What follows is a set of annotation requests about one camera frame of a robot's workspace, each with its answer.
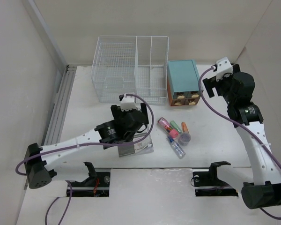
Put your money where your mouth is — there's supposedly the grey white manual booklet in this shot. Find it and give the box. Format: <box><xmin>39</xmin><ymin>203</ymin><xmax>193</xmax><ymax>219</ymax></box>
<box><xmin>118</xmin><ymin>135</ymin><xmax>154</xmax><ymax>157</ymax></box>

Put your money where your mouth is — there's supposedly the teal orange drawer box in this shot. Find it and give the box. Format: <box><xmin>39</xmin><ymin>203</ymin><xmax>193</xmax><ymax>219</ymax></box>
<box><xmin>167</xmin><ymin>60</ymin><xmax>201</xmax><ymax>106</ymax></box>

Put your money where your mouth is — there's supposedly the clear jar of paperclips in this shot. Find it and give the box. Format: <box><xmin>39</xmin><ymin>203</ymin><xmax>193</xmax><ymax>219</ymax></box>
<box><xmin>178</xmin><ymin>132</ymin><xmax>191</xmax><ymax>146</ymax></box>

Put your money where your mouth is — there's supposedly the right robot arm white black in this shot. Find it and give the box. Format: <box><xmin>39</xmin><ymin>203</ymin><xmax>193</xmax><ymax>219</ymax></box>
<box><xmin>199</xmin><ymin>64</ymin><xmax>281</xmax><ymax>210</ymax></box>

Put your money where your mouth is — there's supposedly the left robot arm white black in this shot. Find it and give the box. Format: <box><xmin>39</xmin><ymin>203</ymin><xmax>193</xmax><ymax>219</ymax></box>
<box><xmin>24</xmin><ymin>103</ymin><xmax>153</xmax><ymax>189</ymax></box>

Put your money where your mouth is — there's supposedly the green highlighter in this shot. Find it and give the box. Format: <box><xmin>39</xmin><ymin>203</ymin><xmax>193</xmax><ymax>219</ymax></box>
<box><xmin>170</xmin><ymin>120</ymin><xmax>182</xmax><ymax>134</ymax></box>

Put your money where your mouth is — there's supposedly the pink marker tube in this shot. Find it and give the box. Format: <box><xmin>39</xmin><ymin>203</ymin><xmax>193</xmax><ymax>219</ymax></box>
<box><xmin>157</xmin><ymin>117</ymin><xmax>179</xmax><ymax>138</ymax></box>

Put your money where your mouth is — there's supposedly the clear bottle blue cap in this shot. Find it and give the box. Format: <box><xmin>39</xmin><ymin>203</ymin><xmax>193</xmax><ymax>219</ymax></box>
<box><xmin>167</xmin><ymin>136</ymin><xmax>185</xmax><ymax>159</ymax></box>

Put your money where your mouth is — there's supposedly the orange highlighter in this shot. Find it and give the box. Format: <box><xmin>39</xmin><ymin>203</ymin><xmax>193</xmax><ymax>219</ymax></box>
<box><xmin>181</xmin><ymin>122</ymin><xmax>189</xmax><ymax>133</ymax></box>

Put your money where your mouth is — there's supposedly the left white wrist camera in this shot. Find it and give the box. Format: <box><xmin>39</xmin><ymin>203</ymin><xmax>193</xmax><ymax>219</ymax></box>
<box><xmin>119</xmin><ymin>94</ymin><xmax>137</xmax><ymax>112</ymax></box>

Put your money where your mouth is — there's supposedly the white wire desk organizer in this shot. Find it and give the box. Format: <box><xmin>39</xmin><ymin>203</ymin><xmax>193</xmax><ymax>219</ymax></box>
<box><xmin>91</xmin><ymin>36</ymin><xmax>169</xmax><ymax>105</ymax></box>

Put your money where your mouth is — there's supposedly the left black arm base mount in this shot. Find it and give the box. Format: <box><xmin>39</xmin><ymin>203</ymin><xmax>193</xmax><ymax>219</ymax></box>
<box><xmin>70</xmin><ymin>162</ymin><xmax>111</xmax><ymax>197</ymax></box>

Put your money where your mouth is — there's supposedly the aluminium rail frame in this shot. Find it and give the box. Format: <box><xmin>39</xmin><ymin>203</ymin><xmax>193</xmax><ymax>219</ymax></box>
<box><xmin>42</xmin><ymin>65</ymin><xmax>77</xmax><ymax>145</ymax></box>

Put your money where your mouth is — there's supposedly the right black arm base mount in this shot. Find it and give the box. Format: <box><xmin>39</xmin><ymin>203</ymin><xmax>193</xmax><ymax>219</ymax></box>
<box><xmin>190</xmin><ymin>161</ymin><xmax>238</xmax><ymax>197</ymax></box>

